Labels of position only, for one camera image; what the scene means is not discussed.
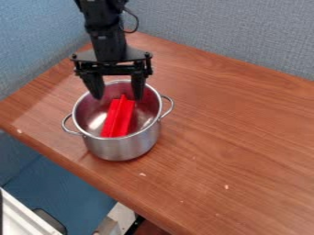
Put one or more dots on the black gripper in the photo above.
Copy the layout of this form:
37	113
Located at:
113	58

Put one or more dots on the stainless steel pot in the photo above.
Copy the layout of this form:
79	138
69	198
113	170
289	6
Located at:
85	121

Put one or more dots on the white device with black pad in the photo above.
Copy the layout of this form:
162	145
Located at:
20	221

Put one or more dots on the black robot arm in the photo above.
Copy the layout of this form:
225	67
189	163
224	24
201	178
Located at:
103	18

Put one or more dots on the white table leg bracket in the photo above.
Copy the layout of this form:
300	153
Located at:
117	222

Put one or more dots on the red plastic block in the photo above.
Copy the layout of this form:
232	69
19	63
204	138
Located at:
117	123

